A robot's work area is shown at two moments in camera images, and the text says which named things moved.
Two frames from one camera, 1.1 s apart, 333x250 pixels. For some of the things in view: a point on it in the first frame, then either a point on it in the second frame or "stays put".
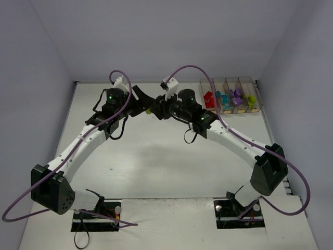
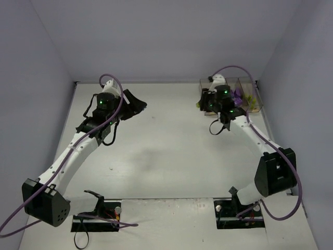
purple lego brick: [237, 101] stays put
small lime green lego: [252, 100] stays put
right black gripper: [161, 108] → [204, 101]
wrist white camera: [173, 85] → [218, 79]
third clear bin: [238, 95] stays put
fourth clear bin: [254, 102] stays put
